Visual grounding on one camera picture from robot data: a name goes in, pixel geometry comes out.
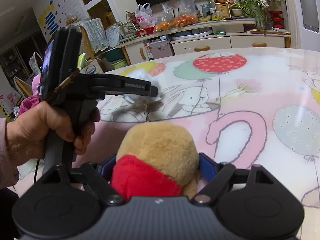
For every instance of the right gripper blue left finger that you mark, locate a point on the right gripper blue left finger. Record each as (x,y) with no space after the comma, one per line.
(106,167)

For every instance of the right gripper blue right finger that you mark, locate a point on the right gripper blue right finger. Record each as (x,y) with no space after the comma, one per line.
(207,167)

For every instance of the magenta knitted hat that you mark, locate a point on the magenta knitted hat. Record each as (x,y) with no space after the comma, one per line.
(28,103)

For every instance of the brown strawberry plush bear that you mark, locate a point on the brown strawberry plush bear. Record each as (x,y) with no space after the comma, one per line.
(156,159)

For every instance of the white fluffy pompom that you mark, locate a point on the white fluffy pompom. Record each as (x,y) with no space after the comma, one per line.
(150,85)

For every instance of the left hand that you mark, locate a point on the left hand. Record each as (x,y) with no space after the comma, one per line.
(24,137)

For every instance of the wooden dining chair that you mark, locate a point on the wooden dining chair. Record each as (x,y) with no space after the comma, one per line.
(94,40)

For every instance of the green trash bin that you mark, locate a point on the green trash bin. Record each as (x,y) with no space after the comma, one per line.
(119,64)

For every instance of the white red plastic bag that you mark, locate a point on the white red plastic bag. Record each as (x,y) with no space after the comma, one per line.
(144,16)

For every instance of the pink storage box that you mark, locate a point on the pink storage box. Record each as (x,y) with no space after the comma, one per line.
(161,49)

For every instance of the cream TV cabinet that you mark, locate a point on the cream TV cabinet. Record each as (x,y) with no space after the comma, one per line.
(207,36)

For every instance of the bag of oranges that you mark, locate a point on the bag of oranges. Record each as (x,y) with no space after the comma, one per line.
(187,13)

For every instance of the red stacked stand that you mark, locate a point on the red stacked stand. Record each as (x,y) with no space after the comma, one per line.
(277,18)

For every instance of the potted flower plant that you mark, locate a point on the potted flower plant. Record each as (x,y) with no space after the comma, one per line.
(257,9)

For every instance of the white air conditioner tower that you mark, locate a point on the white air conditioner tower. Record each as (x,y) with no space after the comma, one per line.
(303,22)

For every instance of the wooden picture frame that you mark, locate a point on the wooden picture frame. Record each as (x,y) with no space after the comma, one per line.
(224,10)

